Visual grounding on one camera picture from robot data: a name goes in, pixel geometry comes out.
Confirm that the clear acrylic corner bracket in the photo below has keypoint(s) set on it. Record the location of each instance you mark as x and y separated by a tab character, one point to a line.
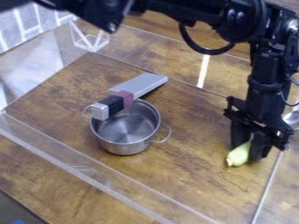
88	42

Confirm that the silver block with dark bands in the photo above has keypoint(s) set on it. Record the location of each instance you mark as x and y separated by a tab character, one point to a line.
123	94

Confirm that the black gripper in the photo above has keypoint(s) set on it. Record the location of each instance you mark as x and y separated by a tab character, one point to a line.
263	107

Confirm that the silver metal pot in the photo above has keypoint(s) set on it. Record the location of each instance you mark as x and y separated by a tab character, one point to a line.
128	131

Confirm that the clear acrylic enclosure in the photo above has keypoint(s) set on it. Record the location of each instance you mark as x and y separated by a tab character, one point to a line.
176	183

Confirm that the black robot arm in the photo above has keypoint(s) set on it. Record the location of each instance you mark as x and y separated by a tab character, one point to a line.
212	26

